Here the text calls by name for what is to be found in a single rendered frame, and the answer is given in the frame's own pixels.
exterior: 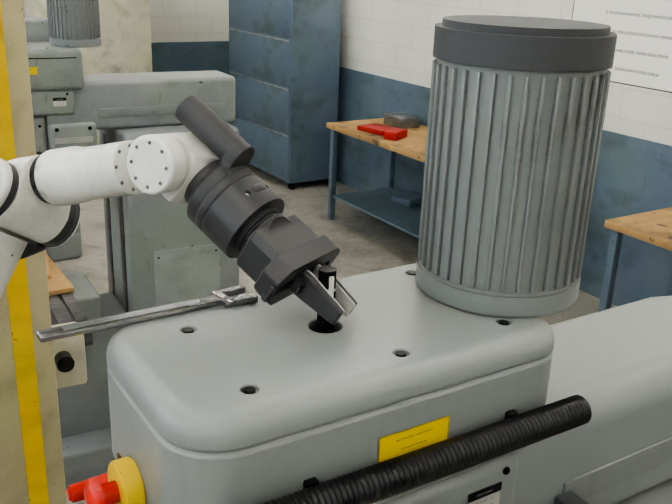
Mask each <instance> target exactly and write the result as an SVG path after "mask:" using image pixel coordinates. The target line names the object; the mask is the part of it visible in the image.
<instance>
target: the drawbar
mask: <svg viewBox="0 0 672 504"><path fill-rule="evenodd" d="M336 275H337V268H336V267H332V266H322V267H319V274H318V280H319V281H320V282H321V283H322V285H323V286H324V287H325V288H326V289H327V290H329V277H331V276H334V289H335V288H336ZM317 332H318V333H334V325H332V324H331V323H329V322H328V321H327V320H326V319H324V318H323V317H322V316H321V315H319V314H318V313H317Z"/></svg>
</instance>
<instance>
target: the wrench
mask: <svg viewBox="0 0 672 504"><path fill-rule="evenodd" d="M244 293H245V286H243V285H238V286H233V287H228V288H223V289H220V290H217V291H212V292H211V295H210V296H205V297H200V298H195V299H190V300H185V301H180V302H175V303H170V304H165V305H160V306H156V307H151V308H146V309H141V310H136V311H131V312H126V313H121V314H116V315H111V316H106V317H101V318H96V319H91V320H86V321H82V322H77V323H72V324H67V325H62V326H57V327H52V328H47V329H42V330H37V331H36V336H37V337H38V339H39V340H40V342H41V343H44V342H48V341H53V340H58V339H63V338H67V337H72V336H77V335H82V334H86V333H91V332H96V331H101V330H105V329H110V328H115V327H119V326H124V325H129V324H134V323H138V322H143V321H148V320H153V319H157V318H162V317H167V316H172V315H176V314H181V313H186V312H191V311H195V310H200V309H205V308H209V307H214V306H219V305H221V304H222V305H223V306H224V307H226V308H228V307H232V306H235V307H236V306H240V305H245V304H250V303H254V302H258V296H257V295H256V294H248V295H243V296H238V297H233V298H229V296H234V295H239V294H244Z"/></svg>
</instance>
